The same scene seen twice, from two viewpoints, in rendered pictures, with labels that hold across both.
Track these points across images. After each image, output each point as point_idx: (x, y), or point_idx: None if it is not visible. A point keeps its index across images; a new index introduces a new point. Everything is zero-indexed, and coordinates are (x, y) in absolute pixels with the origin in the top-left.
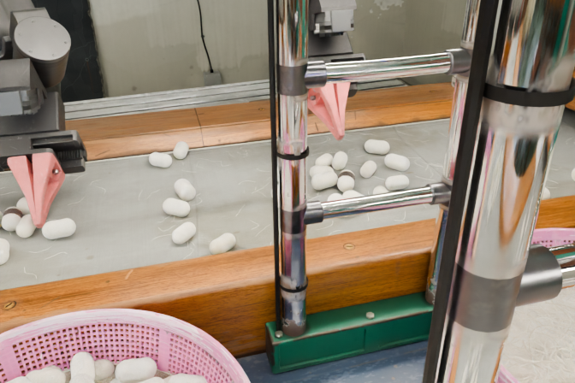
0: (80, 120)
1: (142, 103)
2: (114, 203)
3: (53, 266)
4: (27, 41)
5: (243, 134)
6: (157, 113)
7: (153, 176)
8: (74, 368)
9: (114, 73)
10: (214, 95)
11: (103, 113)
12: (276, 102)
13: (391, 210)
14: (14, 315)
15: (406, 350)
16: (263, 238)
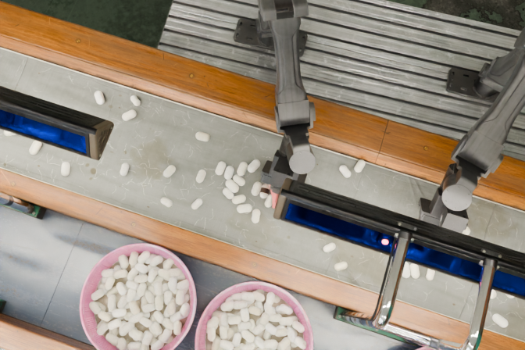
0: (318, 100)
1: (378, 19)
2: None
3: (273, 234)
4: (294, 164)
5: (401, 167)
6: (363, 116)
7: (337, 181)
8: (267, 299)
9: None
10: (435, 32)
11: (346, 23)
12: (441, 142)
13: (427, 283)
14: (255, 272)
15: (385, 338)
16: (360, 268)
